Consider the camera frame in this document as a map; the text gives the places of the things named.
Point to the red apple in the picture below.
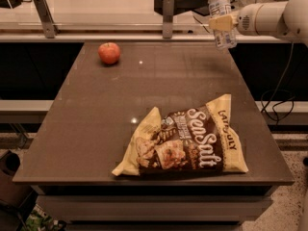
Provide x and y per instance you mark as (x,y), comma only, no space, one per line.
(109,53)

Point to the clear plastic water bottle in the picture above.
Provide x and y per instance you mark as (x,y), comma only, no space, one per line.
(223,39)

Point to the glass barrier panel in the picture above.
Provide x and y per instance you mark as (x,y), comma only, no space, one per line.
(86,15)

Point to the green patterned bag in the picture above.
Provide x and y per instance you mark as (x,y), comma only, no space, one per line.
(39,220)

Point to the dark bin on floor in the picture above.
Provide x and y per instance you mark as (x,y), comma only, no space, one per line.
(11,193)

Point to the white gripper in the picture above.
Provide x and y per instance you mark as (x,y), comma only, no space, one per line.
(246,22)

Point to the left metal glass bracket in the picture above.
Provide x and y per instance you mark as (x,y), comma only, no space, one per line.
(49,27)

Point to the middle metal glass bracket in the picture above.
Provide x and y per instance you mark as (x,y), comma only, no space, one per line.
(168,9)

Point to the sea salt chips bag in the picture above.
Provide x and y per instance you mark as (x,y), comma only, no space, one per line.
(197,139)

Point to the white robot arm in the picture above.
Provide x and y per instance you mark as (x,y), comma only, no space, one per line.
(296,19)

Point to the metal glass bracket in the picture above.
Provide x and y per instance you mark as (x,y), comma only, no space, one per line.
(168,9)
(49,27)

